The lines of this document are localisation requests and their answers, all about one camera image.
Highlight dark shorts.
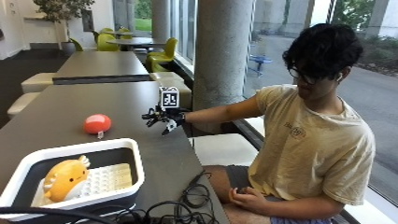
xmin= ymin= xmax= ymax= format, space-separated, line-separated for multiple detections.
xmin=225 ymin=164 xmax=333 ymax=224

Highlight white cube of black markers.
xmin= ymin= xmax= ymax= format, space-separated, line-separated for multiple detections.
xmin=159 ymin=86 xmax=180 ymax=109

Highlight beige stool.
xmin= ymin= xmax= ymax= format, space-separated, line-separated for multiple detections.
xmin=148 ymin=71 xmax=193 ymax=110
xmin=20 ymin=72 xmax=58 ymax=94
xmin=7 ymin=91 xmax=43 ymax=119

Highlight red round soft toy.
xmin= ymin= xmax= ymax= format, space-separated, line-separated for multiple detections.
xmin=83 ymin=113 xmax=114 ymax=140

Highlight white bench cushion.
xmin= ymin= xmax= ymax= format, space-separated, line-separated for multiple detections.
xmin=188 ymin=133 xmax=260 ymax=168

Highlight white basket with dark inside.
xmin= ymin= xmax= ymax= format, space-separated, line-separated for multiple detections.
xmin=0 ymin=137 xmax=147 ymax=223

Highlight green chair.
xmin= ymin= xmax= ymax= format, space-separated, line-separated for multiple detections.
xmin=68 ymin=37 xmax=86 ymax=52
xmin=144 ymin=37 xmax=180 ymax=74
xmin=96 ymin=32 xmax=122 ymax=52
xmin=116 ymin=27 xmax=135 ymax=40

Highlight long dark table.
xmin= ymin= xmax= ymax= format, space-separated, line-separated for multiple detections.
xmin=51 ymin=50 xmax=151 ymax=86

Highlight grey concrete pillar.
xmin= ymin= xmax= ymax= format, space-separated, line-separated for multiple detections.
xmin=191 ymin=0 xmax=256 ymax=135
xmin=151 ymin=0 xmax=174 ymax=45

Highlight pale yellow t-shirt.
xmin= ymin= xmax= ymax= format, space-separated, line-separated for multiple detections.
xmin=247 ymin=84 xmax=377 ymax=207

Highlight round dark table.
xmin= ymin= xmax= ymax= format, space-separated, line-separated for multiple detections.
xmin=106 ymin=36 xmax=156 ymax=51

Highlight the person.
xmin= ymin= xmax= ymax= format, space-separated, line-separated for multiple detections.
xmin=143 ymin=22 xmax=377 ymax=224

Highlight orange plush toy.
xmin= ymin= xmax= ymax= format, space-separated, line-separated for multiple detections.
xmin=43 ymin=154 xmax=92 ymax=203

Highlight black-rimmed glasses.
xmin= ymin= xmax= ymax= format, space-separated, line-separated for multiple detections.
xmin=288 ymin=66 xmax=321 ymax=86

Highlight indoor tree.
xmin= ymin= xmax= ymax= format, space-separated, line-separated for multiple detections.
xmin=32 ymin=0 xmax=96 ymax=50

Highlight tangle of black cables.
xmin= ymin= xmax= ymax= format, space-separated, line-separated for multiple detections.
xmin=111 ymin=170 xmax=221 ymax=224

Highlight dark wall panel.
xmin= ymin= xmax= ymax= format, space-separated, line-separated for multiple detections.
xmin=82 ymin=8 xmax=96 ymax=33

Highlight thick black cable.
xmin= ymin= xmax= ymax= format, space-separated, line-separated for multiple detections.
xmin=0 ymin=206 xmax=120 ymax=224

